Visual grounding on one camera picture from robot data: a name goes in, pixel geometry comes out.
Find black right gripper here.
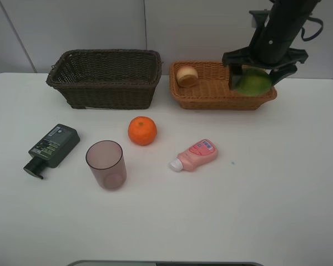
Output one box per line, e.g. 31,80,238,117
222,10,307,90

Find green lime fruit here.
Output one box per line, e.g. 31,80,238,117
235,67,273,97

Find pink lotion bottle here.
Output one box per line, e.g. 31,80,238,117
169,139,218,172

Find orange tangerine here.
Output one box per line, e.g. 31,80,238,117
128,116,158,146

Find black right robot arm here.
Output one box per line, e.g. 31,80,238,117
222,0,324,90

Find light brown wicker basket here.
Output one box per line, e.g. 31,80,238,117
169,60,277,110

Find dark brown wicker basket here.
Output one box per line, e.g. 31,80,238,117
46,49,162,110

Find translucent pink plastic cup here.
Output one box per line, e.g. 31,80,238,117
85,140,127,190

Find dark green pump bottle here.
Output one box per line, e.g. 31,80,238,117
23,124,80,180

